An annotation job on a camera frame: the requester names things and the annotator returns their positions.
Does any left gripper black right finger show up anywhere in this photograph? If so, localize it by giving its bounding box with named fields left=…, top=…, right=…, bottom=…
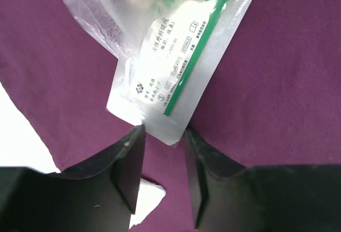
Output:
left=185, top=128, right=340, bottom=231

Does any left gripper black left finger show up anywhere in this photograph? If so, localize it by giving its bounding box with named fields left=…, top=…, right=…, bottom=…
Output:
left=1, top=125, right=145, bottom=231

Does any suture packet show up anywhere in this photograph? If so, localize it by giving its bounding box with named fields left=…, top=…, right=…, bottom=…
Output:
left=107, top=0, right=252, bottom=145

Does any bag of cotton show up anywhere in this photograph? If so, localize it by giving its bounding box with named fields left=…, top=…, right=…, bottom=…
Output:
left=55, top=0, right=270, bottom=60

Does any gauze pad far left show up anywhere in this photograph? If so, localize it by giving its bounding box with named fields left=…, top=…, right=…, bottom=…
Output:
left=129, top=178, right=166, bottom=229

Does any purple cloth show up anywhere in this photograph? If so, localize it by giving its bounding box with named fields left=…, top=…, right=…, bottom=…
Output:
left=0, top=0, right=341, bottom=232

